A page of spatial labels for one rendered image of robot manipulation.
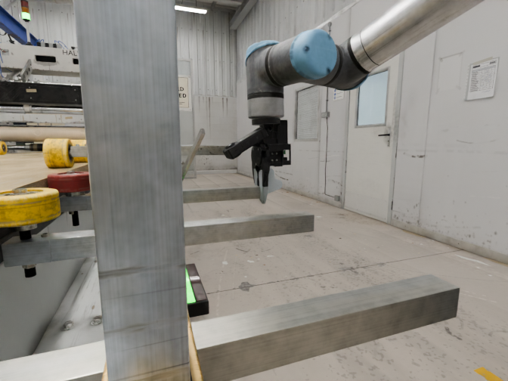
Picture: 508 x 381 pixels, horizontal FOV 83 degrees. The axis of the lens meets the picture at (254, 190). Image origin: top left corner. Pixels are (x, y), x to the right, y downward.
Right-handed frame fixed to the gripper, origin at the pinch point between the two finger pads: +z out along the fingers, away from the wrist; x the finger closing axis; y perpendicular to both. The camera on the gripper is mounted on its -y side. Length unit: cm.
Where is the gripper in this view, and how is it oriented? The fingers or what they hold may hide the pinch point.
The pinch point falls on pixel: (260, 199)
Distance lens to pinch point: 74.4
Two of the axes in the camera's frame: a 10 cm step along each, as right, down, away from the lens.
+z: 0.3, 9.9, 1.6
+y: 9.5, -0.8, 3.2
